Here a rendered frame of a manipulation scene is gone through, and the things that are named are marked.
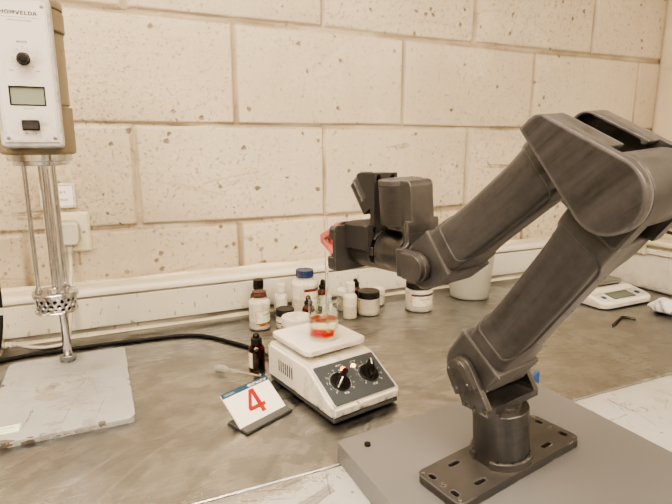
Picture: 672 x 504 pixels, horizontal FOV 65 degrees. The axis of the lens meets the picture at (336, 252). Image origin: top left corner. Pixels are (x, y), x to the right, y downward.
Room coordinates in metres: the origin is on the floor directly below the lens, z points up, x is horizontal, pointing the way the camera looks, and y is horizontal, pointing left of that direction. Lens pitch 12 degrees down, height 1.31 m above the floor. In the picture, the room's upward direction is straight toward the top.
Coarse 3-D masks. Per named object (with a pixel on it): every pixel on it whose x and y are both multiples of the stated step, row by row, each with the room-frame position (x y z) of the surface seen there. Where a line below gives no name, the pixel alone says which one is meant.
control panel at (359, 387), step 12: (348, 360) 0.79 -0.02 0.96; (360, 360) 0.80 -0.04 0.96; (324, 372) 0.75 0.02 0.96; (336, 372) 0.76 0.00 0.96; (348, 372) 0.77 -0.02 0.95; (384, 372) 0.79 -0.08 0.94; (324, 384) 0.73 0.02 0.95; (360, 384) 0.75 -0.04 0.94; (372, 384) 0.76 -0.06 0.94; (384, 384) 0.77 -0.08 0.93; (336, 396) 0.72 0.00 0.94; (348, 396) 0.73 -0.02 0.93; (360, 396) 0.73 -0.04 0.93
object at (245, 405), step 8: (264, 384) 0.77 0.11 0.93; (240, 392) 0.74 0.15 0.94; (248, 392) 0.74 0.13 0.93; (256, 392) 0.75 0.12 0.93; (264, 392) 0.76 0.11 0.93; (272, 392) 0.76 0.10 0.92; (232, 400) 0.72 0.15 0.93; (240, 400) 0.72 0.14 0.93; (248, 400) 0.73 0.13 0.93; (256, 400) 0.74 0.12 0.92; (264, 400) 0.74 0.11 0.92; (272, 400) 0.75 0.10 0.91; (280, 400) 0.76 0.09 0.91; (232, 408) 0.71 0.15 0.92; (240, 408) 0.71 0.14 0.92; (248, 408) 0.72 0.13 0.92; (256, 408) 0.73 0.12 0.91; (264, 408) 0.73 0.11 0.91; (240, 416) 0.70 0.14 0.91; (248, 416) 0.71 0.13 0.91
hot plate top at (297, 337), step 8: (288, 328) 0.87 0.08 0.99; (296, 328) 0.87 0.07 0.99; (304, 328) 0.87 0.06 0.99; (344, 328) 0.87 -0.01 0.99; (280, 336) 0.83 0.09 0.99; (288, 336) 0.83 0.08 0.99; (296, 336) 0.83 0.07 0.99; (304, 336) 0.83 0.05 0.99; (344, 336) 0.83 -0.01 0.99; (352, 336) 0.83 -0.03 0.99; (360, 336) 0.83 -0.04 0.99; (288, 344) 0.81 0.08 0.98; (296, 344) 0.80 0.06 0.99; (304, 344) 0.80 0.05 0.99; (312, 344) 0.80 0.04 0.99; (320, 344) 0.80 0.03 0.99; (328, 344) 0.80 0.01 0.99; (336, 344) 0.80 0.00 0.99; (344, 344) 0.80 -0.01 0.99; (352, 344) 0.81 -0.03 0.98; (304, 352) 0.77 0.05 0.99; (312, 352) 0.77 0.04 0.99; (320, 352) 0.78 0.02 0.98
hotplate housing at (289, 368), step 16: (272, 352) 0.84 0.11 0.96; (288, 352) 0.81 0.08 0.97; (336, 352) 0.81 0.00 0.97; (352, 352) 0.81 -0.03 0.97; (272, 368) 0.84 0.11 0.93; (288, 368) 0.80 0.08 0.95; (304, 368) 0.76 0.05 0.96; (384, 368) 0.80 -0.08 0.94; (288, 384) 0.80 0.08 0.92; (304, 384) 0.76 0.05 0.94; (320, 384) 0.73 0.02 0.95; (304, 400) 0.77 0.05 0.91; (320, 400) 0.72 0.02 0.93; (368, 400) 0.73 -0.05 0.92; (384, 400) 0.76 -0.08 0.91; (336, 416) 0.70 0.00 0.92; (352, 416) 0.72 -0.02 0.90
